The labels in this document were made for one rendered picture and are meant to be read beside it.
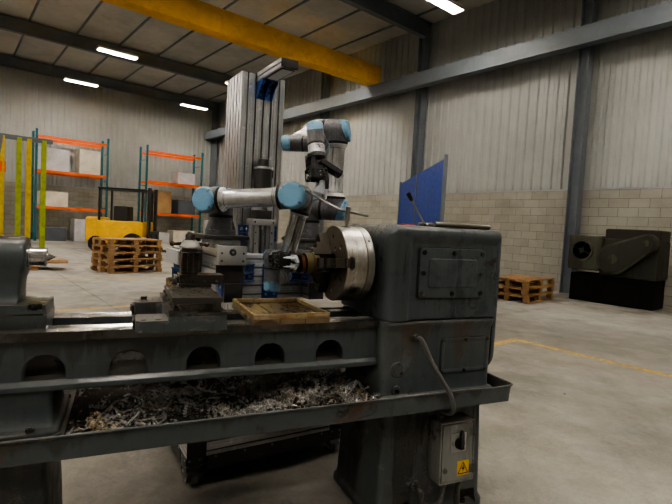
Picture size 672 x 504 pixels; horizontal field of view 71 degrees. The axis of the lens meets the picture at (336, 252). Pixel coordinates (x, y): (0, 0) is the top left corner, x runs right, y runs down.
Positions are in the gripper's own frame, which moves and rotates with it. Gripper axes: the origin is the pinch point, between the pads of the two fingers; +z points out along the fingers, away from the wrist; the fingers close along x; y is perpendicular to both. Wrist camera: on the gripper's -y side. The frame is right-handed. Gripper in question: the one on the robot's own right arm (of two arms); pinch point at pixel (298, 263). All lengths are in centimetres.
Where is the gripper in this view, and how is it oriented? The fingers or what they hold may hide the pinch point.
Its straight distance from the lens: 188.6
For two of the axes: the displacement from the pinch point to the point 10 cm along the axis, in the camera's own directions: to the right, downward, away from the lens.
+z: 4.0, 0.7, -9.1
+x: 0.5, -10.0, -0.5
